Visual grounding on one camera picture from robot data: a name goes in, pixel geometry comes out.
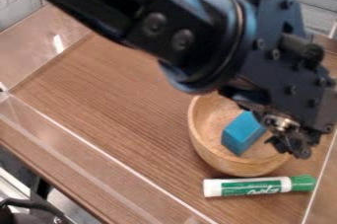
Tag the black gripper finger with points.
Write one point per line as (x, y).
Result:
(292, 142)

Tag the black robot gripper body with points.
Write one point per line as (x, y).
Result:
(308, 113)

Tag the blue rectangular block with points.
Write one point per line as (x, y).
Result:
(241, 133)

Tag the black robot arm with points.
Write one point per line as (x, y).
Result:
(241, 48)

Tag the brown wooden bowl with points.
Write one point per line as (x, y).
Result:
(218, 142)

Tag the green white dry-erase marker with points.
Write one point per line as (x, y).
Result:
(253, 186)

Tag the clear acrylic tray wall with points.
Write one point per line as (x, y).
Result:
(97, 124)

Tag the black metal table frame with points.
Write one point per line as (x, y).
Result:
(45, 211)

